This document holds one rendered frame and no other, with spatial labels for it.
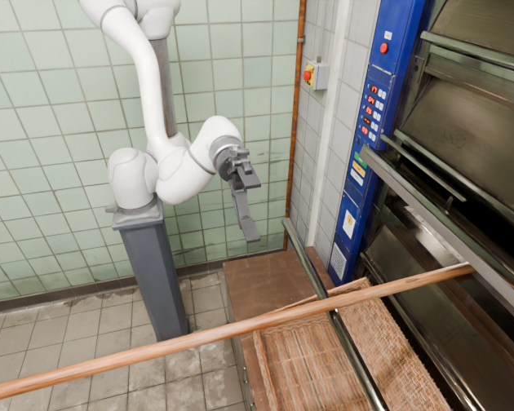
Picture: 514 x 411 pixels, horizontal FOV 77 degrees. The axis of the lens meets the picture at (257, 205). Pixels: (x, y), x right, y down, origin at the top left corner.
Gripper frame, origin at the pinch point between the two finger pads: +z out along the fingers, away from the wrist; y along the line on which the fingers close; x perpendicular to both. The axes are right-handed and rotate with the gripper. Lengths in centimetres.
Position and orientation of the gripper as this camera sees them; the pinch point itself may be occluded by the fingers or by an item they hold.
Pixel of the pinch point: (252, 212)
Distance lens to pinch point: 64.1
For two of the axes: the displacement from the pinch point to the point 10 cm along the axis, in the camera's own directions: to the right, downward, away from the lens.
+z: 2.7, 5.9, -7.6
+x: -9.6, 1.6, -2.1
